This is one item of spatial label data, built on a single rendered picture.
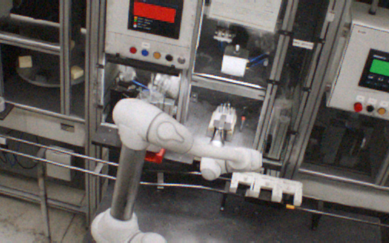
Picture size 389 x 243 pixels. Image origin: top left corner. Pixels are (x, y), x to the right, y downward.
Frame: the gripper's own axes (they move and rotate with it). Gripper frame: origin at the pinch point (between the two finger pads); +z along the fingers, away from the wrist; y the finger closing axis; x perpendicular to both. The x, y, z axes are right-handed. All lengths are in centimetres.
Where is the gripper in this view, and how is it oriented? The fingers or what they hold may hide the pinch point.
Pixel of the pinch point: (222, 122)
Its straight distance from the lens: 279.6
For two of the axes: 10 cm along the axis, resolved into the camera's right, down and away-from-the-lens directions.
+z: 1.4, -5.5, 8.2
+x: -9.8, -2.1, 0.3
